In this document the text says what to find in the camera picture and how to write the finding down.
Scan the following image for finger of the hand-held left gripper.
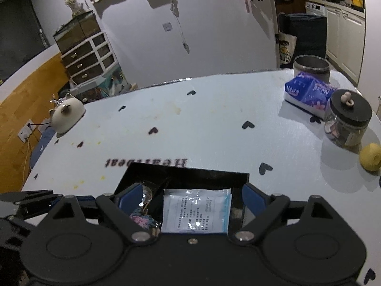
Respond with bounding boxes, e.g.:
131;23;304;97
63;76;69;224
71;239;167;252
0;214;39;246
0;189;97;213

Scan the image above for small clear plastic wrapper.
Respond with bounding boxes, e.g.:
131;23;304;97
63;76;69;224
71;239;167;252
139;181;157;205

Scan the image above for round metal tin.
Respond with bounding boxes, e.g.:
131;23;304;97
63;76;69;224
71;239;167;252
293;55;331;83

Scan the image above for white washing machine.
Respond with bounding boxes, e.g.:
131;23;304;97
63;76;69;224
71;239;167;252
305;1;327;17

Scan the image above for printed tote bag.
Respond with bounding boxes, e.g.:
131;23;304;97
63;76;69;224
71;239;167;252
278;32;298;70

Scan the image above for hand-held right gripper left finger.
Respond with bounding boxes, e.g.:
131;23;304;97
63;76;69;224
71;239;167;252
42;184;151;243

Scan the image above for white kitchen cabinets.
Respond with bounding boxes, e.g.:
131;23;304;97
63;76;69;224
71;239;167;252
325;3;366;86

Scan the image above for glass jar with black lid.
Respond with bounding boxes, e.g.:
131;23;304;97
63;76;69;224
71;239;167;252
323;88;373;148

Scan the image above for clear printed plastic packet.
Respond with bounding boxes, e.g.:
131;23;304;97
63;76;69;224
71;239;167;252
161;188;233;234

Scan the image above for white drawer cabinet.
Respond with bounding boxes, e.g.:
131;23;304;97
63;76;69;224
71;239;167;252
60;31;119;84

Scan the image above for white cat-shaped ceramic ornament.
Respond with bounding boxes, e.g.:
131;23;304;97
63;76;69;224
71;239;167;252
48;93;87;134

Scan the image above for blue tissue pack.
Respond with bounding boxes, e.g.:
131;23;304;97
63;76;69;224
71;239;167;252
284;71;340;119

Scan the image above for black bin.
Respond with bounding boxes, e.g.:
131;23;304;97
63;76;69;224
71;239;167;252
278;13;328;64

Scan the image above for white wall socket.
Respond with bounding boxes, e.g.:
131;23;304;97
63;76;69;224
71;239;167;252
17;118;38;143

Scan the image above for black box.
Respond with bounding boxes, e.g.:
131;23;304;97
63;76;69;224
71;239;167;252
114;162;251;234

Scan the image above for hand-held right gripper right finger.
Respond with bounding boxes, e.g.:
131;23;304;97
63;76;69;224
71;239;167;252
234;183;343;243

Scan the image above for dried flower bunch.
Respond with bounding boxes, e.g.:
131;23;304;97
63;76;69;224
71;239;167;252
65;0;86;19

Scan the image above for white heart-print table cover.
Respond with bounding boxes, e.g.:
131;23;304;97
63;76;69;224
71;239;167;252
21;68;381;286

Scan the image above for hanging pendant cord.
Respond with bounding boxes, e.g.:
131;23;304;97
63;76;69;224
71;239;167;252
166;0;191;55

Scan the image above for yellow round foam object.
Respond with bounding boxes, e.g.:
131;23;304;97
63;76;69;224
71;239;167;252
359;143;381;172

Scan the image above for glass terrarium tank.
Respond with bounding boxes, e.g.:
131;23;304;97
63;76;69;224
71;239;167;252
53;10;102;55

